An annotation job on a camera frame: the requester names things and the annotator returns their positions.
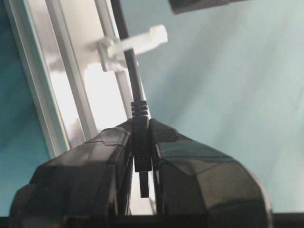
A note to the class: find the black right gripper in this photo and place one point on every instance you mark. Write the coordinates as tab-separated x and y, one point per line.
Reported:
183	6

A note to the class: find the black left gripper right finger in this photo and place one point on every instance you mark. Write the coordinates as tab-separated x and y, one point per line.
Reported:
192	179

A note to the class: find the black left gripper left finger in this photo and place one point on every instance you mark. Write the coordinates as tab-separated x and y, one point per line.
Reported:
90	180

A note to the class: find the aluminium rail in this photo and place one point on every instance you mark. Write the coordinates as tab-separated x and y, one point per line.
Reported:
62	94

